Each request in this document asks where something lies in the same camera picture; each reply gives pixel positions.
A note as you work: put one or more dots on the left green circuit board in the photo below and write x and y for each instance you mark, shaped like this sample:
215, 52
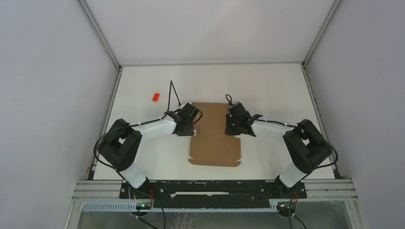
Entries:
143, 206

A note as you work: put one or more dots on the small red block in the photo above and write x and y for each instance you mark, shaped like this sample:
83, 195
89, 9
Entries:
156, 97

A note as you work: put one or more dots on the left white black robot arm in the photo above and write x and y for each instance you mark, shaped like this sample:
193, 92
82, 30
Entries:
118, 147

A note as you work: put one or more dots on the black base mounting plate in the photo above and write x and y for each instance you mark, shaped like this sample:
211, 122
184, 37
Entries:
212, 194

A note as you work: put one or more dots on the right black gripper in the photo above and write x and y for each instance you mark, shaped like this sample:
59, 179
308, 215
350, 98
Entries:
228, 130

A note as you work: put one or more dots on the brown cardboard box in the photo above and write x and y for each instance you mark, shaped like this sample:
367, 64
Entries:
211, 146

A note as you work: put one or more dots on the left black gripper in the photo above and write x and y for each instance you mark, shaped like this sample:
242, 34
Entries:
190, 132

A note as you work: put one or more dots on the green circuit board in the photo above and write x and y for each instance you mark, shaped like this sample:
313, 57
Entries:
143, 206
286, 207

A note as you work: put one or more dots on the aluminium frame rail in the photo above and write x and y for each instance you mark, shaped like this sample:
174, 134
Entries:
330, 190

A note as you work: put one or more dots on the right green circuit board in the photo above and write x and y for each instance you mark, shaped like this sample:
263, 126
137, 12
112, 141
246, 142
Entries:
286, 207

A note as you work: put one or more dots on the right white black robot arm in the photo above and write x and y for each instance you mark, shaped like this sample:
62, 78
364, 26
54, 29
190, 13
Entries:
305, 144

